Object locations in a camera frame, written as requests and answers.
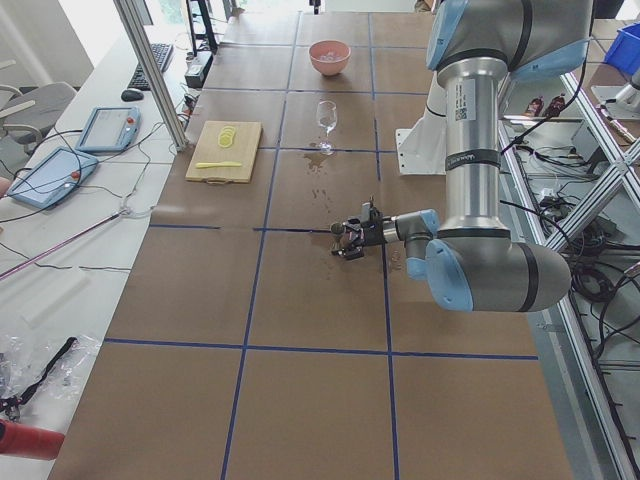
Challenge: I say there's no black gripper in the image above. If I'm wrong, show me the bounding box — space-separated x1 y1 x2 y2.
332 216 385 260

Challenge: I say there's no steel jigger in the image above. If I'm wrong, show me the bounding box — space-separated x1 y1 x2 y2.
330 222 345 255

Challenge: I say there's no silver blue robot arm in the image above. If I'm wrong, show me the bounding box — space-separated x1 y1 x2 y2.
331 1 593 312

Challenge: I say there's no clear wine glass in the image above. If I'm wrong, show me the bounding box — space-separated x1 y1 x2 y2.
316 100 337 155

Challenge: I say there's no clear ice cubes pile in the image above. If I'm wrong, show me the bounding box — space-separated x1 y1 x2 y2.
319 51 342 63

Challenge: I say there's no yellow plastic knife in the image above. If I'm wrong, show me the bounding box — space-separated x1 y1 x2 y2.
195 161 243 169

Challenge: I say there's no bamboo cutting board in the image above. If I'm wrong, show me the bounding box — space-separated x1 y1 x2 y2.
185 121 262 184

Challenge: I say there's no pink bowl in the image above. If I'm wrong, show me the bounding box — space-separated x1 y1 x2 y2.
308 40 351 77

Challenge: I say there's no black power adapter box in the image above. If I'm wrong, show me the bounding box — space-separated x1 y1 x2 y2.
185 51 213 89

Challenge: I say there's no black computer mouse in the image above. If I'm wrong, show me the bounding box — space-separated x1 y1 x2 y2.
120 88 144 102

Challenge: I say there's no far blue teach pendant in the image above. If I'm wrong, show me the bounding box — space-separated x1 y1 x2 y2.
76 107 141 155

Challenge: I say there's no blue teach pendant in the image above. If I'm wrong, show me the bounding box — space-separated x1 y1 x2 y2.
7 147 98 209
76 107 141 155

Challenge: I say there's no black keyboard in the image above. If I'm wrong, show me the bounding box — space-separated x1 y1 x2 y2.
127 42 175 92

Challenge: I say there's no near blue teach pendant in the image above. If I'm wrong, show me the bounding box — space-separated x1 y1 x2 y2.
7 147 98 209

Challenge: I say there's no grey office chair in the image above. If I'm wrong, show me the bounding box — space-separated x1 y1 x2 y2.
1 82 77 155

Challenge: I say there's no crumpled clear plastic bag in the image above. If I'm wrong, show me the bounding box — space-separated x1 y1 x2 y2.
1 335 102 410

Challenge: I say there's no red fire extinguisher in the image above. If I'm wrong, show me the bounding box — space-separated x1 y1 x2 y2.
0 420 65 460

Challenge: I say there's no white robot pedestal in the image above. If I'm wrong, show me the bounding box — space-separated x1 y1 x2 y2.
396 74 446 175

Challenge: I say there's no aluminium frame post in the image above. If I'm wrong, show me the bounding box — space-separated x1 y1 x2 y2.
113 0 188 152

